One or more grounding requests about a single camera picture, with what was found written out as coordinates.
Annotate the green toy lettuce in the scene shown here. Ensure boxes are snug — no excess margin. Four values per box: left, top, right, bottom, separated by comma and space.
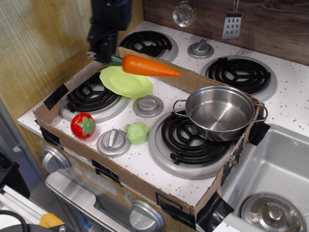
125, 122, 149, 145

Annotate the right silver oven dial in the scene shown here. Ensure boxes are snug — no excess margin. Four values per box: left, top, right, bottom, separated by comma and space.
129, 199, 165, 232

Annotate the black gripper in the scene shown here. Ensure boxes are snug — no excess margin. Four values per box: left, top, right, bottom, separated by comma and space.
87, 0, 132, 63

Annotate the grey front stove knob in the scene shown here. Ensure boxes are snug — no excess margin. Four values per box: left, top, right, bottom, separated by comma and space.
97, 129, 131, 158

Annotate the stainless steel pot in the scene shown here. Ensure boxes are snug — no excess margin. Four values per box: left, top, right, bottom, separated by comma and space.
173, 86, 268, 142

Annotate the orange toy carrot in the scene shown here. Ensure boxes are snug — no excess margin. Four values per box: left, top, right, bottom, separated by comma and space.
103, 55, 182, 77

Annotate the grey stove knob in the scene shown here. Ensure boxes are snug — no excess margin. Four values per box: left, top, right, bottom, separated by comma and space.
133, 95, 164, 118
187, 39, 214, 59
97, 129, 131, 158

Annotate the grey back stove knob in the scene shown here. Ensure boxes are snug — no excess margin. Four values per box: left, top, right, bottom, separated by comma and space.
187, 39, 214, 59

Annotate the front right black burner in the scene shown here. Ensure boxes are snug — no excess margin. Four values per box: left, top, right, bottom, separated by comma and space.
148, 110, 236, 180

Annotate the front left black burner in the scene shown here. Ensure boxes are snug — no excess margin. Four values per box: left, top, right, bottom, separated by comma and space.
59, 72, 130, 123

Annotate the back left black burner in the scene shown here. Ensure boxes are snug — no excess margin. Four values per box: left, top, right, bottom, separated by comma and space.
118, 31, 179, 62

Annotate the steel pot lid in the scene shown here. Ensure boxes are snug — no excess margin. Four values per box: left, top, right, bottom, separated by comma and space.
239, 192, 307, 232

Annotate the back right black burner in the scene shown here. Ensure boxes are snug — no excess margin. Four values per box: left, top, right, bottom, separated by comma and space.
200, 56, 278, 102

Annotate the hanging metal slotted spatula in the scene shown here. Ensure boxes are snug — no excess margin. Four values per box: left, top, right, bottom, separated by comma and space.
222, 0, 242, 40

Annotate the orange yellow cloth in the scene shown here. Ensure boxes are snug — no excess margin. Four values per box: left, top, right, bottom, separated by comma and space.
39, 213, 63, 228

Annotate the silver oven door handle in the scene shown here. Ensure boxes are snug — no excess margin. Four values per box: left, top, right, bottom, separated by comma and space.
46, 172, 128, 232

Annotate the left silver oven dial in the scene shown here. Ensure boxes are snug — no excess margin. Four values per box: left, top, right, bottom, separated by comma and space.
42, 145, 70, 174

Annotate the brown cardboard fence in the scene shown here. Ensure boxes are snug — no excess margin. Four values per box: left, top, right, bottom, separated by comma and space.
34, 60, 268, 232

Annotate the black burner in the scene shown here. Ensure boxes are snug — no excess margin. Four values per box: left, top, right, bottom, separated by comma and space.
148, 110, 236, 180
200, 56, 278, 102
59, 72, 130, 123
118, 31, 179, 62

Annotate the grey sink basin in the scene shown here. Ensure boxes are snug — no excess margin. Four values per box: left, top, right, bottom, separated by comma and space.
196, 125, 309, 232

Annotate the grey centre stove knob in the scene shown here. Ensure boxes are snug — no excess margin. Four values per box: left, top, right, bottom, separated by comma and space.
133, 95, 164, 118

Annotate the hanging metal strainer spoon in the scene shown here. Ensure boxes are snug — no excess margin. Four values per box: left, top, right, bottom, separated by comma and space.
172, 0, 196, 28

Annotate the silver oven dial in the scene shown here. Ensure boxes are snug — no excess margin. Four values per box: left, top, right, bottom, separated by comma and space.
42, 145, 70, 174
129, 199, 165, 232

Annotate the light green plastic plate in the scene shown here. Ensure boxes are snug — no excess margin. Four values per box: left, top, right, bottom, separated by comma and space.
99, 66, 153, 98

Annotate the red toy strawberry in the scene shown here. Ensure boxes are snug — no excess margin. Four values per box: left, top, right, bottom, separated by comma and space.
70, 113, 96, 139

